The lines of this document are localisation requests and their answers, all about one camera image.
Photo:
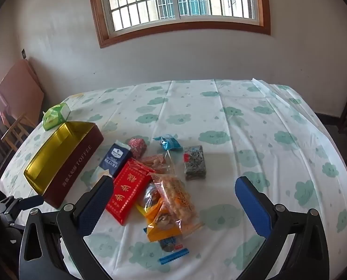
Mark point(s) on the wooden chair with pink cloth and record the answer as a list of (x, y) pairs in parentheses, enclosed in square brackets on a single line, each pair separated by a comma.
[(18, 87)]

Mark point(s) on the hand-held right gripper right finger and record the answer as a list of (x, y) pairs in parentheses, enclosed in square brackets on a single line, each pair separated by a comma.
[(252, 207)]

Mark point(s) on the blue-edged dark egg packet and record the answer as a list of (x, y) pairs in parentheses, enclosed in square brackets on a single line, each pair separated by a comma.
[(169, 243)]

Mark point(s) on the maroon and gold tin box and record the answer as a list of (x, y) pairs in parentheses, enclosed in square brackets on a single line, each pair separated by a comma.
[(74, 169)]

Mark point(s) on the red snack packet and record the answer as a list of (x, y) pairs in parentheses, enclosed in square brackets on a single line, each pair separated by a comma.
[(126, 189)]

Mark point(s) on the light wooden stool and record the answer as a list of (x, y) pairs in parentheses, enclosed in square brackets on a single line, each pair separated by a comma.
[(16, 128)]

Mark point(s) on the clear packet of orange nuts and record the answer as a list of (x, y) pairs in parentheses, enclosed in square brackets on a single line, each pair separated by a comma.
[(156, 162)]

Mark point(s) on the pink candy packet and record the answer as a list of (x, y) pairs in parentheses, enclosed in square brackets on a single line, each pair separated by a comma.
[(137, 147)]

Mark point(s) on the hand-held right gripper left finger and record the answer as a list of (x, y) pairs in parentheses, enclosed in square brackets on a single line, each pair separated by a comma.
[(96, 204)]

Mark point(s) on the navy snack packet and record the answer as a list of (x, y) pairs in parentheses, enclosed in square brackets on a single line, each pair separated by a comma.
[(115, 157)]

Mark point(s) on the light blue candy packet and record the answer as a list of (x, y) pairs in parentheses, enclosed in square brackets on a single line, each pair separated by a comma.
[(170, 143)]

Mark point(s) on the clear fried snack packet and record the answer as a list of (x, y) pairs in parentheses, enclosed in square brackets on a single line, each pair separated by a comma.
[(179, 201)]

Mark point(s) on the green tissue pack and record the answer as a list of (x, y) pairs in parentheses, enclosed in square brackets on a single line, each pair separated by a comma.
[(55, 116)]

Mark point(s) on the dark seed bar packet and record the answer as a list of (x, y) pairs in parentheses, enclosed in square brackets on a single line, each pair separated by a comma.
[(194, 163)]

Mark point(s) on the wooden framed barred window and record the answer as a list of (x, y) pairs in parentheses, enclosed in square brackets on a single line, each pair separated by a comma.
[(176, 0)]

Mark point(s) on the orange snack packet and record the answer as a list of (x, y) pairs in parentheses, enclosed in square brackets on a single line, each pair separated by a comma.
[(161, 230)]

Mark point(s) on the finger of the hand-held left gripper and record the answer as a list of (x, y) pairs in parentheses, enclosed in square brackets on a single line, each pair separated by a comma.
[(30, 201)]

